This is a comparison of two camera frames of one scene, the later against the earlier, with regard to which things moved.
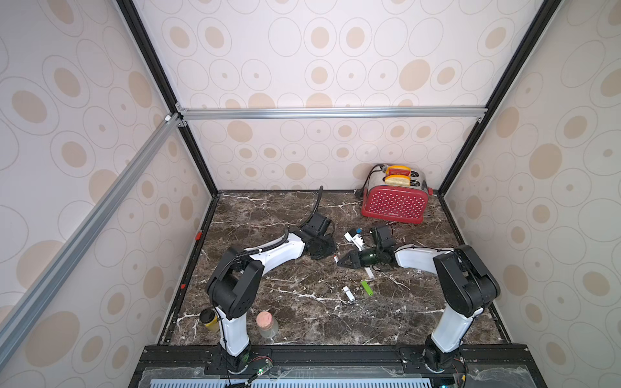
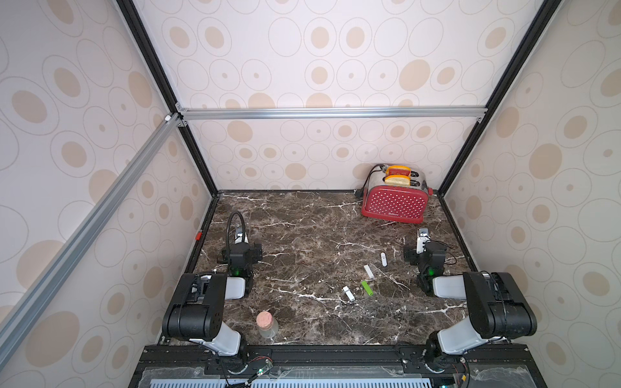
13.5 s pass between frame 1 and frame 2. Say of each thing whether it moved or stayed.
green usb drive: stayed
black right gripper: moved
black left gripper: moved
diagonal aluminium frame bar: stayed
